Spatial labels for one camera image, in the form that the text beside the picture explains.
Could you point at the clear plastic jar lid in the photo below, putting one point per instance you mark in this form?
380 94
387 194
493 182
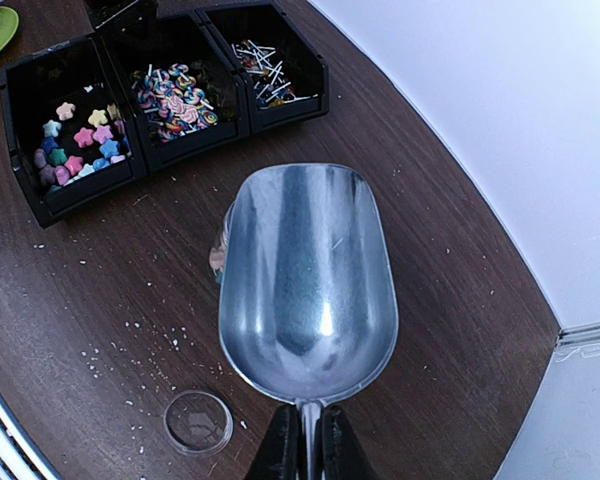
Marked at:
197 423

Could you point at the pink white swirl lollipop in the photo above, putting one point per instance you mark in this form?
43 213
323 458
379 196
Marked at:
182 110

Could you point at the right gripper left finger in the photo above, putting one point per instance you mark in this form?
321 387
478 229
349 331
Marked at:
278 453

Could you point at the black three-compartment candy bin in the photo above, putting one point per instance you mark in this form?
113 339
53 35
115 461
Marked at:
87 117

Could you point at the clear plastic jar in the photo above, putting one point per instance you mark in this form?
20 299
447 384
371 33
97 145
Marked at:
226 247

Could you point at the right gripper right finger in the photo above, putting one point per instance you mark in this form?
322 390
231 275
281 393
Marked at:
343 455

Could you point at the metal scoop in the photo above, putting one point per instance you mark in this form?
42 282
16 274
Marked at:
307 311

